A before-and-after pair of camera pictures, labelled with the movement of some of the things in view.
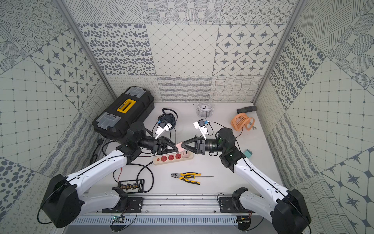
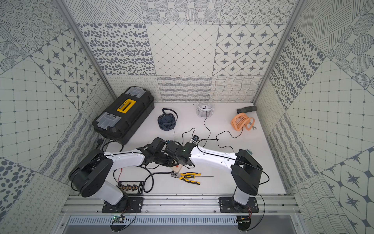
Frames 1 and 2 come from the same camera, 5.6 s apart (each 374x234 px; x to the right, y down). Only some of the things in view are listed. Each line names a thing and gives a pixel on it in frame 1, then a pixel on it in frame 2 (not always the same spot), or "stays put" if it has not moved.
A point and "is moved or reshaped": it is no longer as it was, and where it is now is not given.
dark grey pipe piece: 247,109 stays put
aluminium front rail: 185,204 stays put
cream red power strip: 172,158 is moved or reshaped
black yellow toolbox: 136,105 stays put
